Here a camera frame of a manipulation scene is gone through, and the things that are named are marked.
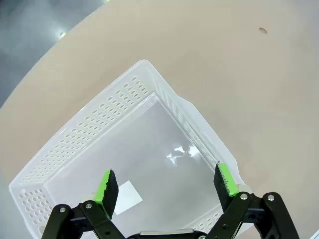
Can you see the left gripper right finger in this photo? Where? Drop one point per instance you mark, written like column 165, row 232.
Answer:
column 226, row 189

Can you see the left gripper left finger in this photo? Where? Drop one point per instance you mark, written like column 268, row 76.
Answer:
column 104, row 199

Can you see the white rectangular paper label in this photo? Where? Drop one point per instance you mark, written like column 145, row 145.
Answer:
column 129, row 198

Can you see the white perforated plastic basket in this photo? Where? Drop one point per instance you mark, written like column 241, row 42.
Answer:
column 149, row 139

